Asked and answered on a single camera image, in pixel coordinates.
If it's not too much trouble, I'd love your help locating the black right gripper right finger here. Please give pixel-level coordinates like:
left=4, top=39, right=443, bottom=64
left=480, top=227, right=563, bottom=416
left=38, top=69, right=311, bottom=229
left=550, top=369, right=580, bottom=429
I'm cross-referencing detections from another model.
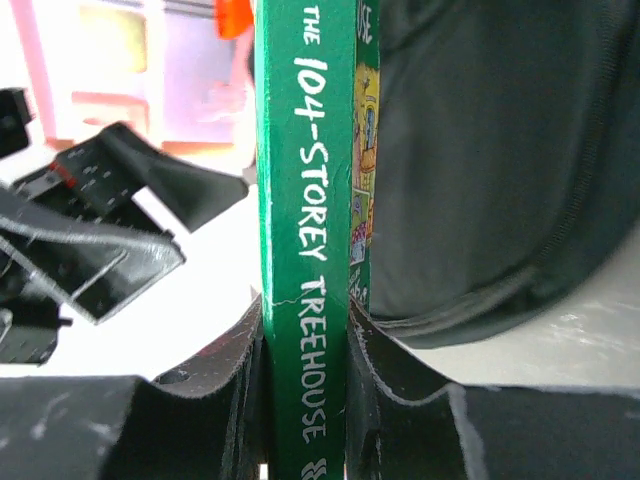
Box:
left=346, top=302, right=488, bottom=479

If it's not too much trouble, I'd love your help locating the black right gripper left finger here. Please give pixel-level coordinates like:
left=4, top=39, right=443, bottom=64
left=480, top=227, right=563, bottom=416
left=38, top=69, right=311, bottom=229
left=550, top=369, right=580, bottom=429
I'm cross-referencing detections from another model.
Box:
left=100, top=298, right=263, bottom=479

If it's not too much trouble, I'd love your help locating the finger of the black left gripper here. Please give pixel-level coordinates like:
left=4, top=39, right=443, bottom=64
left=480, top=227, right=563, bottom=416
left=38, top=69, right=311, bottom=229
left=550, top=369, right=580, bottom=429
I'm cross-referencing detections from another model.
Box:
left=54, top=122, right=248, bottom=232

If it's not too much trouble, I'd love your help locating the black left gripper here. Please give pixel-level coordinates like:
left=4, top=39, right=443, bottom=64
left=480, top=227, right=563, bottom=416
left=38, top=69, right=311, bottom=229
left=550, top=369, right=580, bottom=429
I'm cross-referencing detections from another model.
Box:
left=1, top=88, right=186, bottom=365

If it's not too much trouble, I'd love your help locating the black student backpack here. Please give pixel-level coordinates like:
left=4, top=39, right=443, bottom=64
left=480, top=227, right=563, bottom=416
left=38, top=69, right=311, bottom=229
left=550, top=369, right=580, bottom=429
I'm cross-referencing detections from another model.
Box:
left=370, top=1, right=639, bottom=348

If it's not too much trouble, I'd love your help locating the orange bowl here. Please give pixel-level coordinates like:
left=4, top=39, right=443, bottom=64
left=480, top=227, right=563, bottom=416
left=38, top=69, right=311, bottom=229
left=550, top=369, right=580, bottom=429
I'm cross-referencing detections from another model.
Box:
left=213, top=0, right=254, bottom=40

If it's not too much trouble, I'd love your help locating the pink three-tier shelf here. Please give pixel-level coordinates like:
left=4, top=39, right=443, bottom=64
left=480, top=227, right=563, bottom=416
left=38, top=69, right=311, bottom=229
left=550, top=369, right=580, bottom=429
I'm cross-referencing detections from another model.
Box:
left=1, top=1, right=253, bottom=155

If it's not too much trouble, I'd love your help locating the green puzzle book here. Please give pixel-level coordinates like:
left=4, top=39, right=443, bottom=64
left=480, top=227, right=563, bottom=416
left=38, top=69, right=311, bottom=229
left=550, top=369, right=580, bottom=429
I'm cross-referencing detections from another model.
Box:
left=255, top=1, right=380, bottom=479

